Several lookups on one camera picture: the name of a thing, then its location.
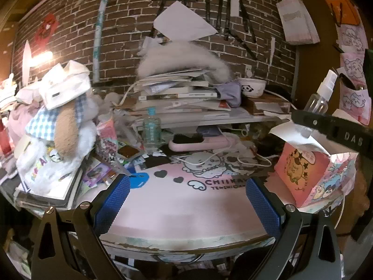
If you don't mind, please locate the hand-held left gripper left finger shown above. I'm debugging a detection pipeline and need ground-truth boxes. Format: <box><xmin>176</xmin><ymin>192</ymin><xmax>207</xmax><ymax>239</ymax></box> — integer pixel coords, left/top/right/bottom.
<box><xmin>31</xmin><ymin>175</ymin><xmax>131</xmax><ymax>280</ymax></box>

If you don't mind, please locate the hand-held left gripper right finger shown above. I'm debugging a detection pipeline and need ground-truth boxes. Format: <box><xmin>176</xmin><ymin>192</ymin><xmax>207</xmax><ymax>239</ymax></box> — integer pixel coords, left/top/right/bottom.
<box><xmin>245</xmin><ymin>177</ymin><xmax>342</xmax><ymax>280</ymax></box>

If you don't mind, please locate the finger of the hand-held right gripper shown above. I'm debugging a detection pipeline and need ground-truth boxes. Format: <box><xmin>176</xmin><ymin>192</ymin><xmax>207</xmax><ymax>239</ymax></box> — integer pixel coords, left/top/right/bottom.
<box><xmin>291</xmin><ymin>109</ymin><xmax>373</xmax><ymax>155</ymax></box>

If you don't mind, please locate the clear spray bottle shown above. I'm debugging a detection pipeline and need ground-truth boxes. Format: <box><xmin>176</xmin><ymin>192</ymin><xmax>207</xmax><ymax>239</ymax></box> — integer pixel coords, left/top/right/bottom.
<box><xmin>303</xmin><ymin>69</ymin><xmax>338</xmax><ymax>114</ymax></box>

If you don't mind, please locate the pink cartoon cardboard box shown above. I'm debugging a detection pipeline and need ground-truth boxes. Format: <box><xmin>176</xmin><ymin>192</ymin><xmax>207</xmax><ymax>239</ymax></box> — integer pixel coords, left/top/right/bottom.
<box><xmin>268</xmin><ymin>122</ymin><xmax>360</xmax><ymax>209</ymax></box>

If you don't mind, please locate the purple photo card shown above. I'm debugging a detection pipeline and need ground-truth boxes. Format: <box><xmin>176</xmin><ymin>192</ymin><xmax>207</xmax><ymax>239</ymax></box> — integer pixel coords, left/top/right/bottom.
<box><xmin>83</xmin><ymin>163</ymin><xmax>113</xmax><ymax>187</ymax></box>

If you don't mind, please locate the blue plastic tag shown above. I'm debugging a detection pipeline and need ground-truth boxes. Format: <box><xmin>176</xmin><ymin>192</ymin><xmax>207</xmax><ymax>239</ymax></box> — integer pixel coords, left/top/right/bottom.
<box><xmin>128</xmin><ymin>173</ymin><xmax>150</xmax><ymax>189</ymax></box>

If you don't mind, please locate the cartoon printed paper bag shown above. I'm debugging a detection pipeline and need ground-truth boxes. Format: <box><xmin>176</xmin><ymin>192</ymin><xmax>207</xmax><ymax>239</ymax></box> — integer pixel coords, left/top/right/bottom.
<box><xmin>335</xmin><ymin>25</ymin><xmax>368</xmax><ymax>53</ymax></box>
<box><xmin>339</xmin><ymin>86</ymin><xmax>372</xmax><ymax>126</ymax></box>
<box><xmin>339</xmin><ymin>51</ymin><xmax>368</xmax><ymax>86</ymax></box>

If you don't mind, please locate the brown square compact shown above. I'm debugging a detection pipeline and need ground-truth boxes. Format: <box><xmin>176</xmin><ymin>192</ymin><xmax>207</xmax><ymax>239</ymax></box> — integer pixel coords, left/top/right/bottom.
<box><xmin>117</xmin><ymin>145</ymin><xmax>142</xmax><ymax>160</ymax></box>

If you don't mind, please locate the black flat tray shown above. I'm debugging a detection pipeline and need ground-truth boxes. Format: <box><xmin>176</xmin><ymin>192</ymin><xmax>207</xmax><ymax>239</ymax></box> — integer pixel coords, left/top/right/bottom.
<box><xmin>13</xmin><ymin>157</ymin><xmax>88</xmax><ymax>210</ymax></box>

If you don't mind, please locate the black cloth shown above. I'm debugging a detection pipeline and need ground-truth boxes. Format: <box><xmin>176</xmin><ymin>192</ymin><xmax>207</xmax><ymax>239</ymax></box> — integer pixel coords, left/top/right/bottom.
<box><xmin>265</xmin><ymin>84</ymin><xmax>293</xmax><ymax>100</ymax></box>

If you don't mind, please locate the brown cardboard box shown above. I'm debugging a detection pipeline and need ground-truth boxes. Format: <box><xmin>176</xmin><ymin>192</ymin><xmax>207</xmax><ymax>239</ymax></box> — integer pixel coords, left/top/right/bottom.
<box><xmin>243</xmin><ymin>96</ymin><xmax>292</xmax><ymax>116</ymax></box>

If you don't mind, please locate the printed snack pouch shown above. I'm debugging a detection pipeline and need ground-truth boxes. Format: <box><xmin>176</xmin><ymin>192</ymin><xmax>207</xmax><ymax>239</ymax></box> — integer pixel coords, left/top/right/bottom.
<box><xmin>95</xmin><ymin>119</ymin><xmax>118</xmax><ymax>164</ymax></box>

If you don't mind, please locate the pink printed desk mat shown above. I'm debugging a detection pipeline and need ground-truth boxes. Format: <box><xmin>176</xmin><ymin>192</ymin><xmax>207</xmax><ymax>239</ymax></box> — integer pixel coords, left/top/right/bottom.
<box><xmin>79</xmin><ymin>149</ymin><xmax>330</xmax><ymax>240</ymax></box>

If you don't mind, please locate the white panda bowl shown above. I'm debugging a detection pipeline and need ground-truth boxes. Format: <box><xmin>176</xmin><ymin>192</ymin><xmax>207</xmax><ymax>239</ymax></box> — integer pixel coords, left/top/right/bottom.
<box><xmin>237</xmin><ymin>78</ymin><xmax>267</xmax><ymax>98</ymax></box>

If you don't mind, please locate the water bottle with teal label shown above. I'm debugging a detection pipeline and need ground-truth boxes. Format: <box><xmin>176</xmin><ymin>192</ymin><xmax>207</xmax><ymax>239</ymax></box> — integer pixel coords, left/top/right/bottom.
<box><xmin>143</xmin><ymin>107</ymin><xmax>162</xmax><ymax>149</ymax></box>

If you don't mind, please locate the white plush dog toy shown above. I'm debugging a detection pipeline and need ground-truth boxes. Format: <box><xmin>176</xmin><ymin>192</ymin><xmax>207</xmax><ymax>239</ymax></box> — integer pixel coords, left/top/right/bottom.
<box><xmin>16</xmin><ymin>93</ymin><xmax>101</xmax><ymax>193</ymax></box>

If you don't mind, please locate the white shelf board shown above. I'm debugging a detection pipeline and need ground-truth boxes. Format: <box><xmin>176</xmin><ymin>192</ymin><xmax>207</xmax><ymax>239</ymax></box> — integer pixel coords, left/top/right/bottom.
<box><xmin>157</xmin><ymin>114</ymin><xmax>289</xmax><ymax>129</ymax></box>

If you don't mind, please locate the pink hairbrush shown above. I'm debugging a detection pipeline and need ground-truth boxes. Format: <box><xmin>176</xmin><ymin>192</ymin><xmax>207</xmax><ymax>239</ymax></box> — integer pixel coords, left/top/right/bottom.
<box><xmin>169</xmin><ymin>133</ymin><xmax>238</xmax><ymax>152</ymax></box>

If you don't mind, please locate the purple cloth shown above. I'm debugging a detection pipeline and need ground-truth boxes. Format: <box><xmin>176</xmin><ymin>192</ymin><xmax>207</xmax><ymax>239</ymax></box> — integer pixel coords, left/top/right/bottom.
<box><xmin>216</xmin><ymin>81</ymin><xmax>242</xmax><ymax>108</ymax></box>

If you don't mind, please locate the white hanging paper bag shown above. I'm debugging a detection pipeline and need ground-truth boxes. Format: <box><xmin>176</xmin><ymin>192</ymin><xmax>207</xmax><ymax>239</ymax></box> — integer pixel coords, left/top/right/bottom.
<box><xmin>275</xmin><ymin>0</ymin><xmax>320</xmax><ymax>46</ymax></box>

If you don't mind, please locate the orange paper bag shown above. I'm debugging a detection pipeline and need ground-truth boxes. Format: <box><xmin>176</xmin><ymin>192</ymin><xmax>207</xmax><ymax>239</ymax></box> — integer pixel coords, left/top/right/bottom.
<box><xmin>325</xmin><ymin>0</ymin><xmax>363</xmax><ymax>25</ymax></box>

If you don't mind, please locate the white cloth hat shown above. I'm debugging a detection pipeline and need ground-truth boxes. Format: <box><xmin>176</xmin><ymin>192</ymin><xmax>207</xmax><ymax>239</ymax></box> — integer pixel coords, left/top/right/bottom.
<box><xmin>39</xmin><ymin>60</ymin><xmax>92</xmax><ymax>110</ymax></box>

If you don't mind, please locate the red object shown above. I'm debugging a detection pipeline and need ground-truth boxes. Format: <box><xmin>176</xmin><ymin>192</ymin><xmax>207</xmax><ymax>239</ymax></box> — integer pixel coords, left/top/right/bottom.
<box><xmin>0</xmin><ymin>117</ymin><xmax>12</xmax><ymax>156</ymax></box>

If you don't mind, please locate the pink cloth pile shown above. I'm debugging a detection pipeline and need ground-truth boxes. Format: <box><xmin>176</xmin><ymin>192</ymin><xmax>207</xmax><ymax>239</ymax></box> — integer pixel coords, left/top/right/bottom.
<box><xmin>6</xmin><ymin>87</ymin><xmax>44</xmax><ymax>140</ymax></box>

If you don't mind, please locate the stack of books and papers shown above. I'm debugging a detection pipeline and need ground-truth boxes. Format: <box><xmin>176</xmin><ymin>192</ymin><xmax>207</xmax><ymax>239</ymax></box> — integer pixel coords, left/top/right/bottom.
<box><xmin>128</xmin><ymin>68</ymin><xmax>236</xmax><ymax>120</ymax></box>

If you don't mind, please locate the white fluffy fur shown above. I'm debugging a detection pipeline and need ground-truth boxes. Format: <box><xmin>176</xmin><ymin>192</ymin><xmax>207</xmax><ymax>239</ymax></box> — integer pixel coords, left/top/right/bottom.
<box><xmin>137</xmin><ymin>39</ymin><xmax>234</xmax><ymax>82</ymax></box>

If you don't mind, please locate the white oval board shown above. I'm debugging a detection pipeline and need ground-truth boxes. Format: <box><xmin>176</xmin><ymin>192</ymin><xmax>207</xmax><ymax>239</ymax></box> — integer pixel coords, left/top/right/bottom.
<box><xmin>22</xmin><ymin>39</ymin><xmax>32</xmax><ymax>86</ymax></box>

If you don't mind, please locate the wrapping paper roll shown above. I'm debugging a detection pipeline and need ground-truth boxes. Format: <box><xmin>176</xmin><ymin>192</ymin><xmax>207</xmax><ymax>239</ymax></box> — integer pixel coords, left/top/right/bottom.
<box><xmin>93</xmin><ymin>0</ymin><xmax>115</xmax><ymax>84</ymax></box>

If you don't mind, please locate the white paper sheet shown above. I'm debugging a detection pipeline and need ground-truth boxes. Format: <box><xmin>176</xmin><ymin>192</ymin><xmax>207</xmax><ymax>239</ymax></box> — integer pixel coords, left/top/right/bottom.
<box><xmin>153</xmin><ymin>0</ymin><xmax>218</xmax><ymax>41</ymax></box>

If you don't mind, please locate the white power cable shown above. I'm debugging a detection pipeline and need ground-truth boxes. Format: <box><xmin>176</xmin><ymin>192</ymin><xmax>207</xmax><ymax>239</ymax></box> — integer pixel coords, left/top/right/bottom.
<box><xmin>264</xmin><ymin>90</ymin><xmax>292</xmax><ymax>103</ymax></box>

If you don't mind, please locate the white charging cable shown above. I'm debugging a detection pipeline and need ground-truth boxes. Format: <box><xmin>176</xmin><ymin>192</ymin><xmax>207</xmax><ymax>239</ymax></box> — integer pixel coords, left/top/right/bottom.
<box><xmin>172</xmin><ymin>149</ymin><xmax>273</xmax><ymax>167</ymax></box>

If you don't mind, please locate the lit wall lamp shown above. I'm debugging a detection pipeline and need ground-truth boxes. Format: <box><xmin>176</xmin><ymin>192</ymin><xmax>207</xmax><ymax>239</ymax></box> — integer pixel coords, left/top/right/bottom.
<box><xmin>31</xmin><ymin>49</ymin><xmax>54</xmax><ymax>62</ymax></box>

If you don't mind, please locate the red wall sticker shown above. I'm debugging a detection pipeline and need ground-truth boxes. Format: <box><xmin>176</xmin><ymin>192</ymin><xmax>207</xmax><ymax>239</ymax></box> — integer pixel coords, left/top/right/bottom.
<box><xmin>34</xmin><ymin>13</ymin><xmax>57</xmax><ymax>46</ymax></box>

